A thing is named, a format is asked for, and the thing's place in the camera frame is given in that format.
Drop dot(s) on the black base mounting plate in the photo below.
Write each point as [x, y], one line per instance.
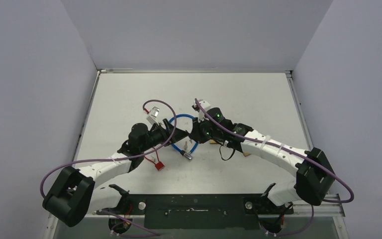
[203, 211]

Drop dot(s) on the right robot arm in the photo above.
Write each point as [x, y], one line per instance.
[310, 184]

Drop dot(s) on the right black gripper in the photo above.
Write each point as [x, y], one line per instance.
[203, 132]

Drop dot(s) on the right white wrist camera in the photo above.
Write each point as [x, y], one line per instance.
[201, 104]

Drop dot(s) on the blue cable lock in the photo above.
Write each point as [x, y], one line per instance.
[187, 154]

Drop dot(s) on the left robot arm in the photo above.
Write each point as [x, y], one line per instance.
[80, 191]

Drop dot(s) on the red cable padlock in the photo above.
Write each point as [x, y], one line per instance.
[155, 160]

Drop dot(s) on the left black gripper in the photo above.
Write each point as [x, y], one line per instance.
[165, 133]

